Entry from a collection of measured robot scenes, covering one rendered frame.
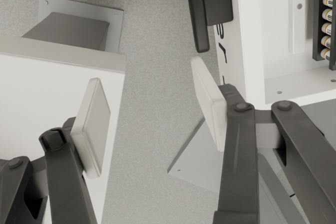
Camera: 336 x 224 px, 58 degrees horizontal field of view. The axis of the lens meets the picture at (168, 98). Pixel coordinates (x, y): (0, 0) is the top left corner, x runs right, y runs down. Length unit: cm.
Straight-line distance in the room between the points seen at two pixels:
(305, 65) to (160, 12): 85
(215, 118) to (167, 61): 110
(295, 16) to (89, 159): 28
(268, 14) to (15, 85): 30
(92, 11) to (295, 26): 91
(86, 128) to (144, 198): 149
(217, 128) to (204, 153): 130
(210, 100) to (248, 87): 13
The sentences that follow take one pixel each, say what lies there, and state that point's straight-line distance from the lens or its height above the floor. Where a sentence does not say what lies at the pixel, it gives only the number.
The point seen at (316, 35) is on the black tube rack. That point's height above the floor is 87.
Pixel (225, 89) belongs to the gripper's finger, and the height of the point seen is 102.
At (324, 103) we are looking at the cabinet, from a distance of 91.
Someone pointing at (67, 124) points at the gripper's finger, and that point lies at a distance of 18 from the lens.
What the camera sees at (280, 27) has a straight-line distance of 38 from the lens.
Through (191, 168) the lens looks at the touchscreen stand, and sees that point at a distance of 149.
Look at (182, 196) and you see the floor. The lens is 165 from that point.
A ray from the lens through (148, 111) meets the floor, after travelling 134.
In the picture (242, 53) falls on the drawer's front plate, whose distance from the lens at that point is 27.
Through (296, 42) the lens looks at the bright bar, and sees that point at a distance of 38.
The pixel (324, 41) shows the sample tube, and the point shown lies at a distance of 36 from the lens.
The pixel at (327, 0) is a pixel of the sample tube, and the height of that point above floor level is 88.
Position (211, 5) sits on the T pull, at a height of 91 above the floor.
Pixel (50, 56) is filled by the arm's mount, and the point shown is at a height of 81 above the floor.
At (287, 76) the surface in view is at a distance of 40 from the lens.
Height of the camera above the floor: 117
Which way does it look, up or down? 63 degrees down
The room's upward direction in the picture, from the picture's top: 167 degrees clockwise
